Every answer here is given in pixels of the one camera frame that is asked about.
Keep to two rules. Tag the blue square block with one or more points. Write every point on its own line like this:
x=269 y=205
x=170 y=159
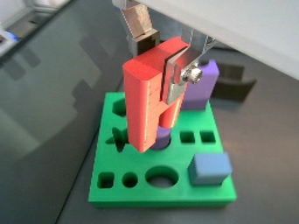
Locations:
x=209 y=168

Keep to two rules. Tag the purple cylinder peg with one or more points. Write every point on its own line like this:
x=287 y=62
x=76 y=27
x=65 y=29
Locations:
x=162 y=139

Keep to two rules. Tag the black curved holder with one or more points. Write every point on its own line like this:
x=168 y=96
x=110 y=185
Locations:
x=231 y=86

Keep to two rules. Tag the tall purple notched block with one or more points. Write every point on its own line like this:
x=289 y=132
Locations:
x=197 y=93

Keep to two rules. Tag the green shape sorter board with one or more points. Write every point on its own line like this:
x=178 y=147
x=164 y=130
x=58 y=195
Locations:
x=152 y=179

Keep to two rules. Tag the red square-circle block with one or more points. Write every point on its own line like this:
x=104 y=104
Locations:
x=145 y=110

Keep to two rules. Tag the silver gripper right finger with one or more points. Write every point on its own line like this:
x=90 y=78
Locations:
x=181 y=66

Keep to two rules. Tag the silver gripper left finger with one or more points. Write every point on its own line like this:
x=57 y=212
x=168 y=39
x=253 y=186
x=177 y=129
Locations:
x=142 y=37

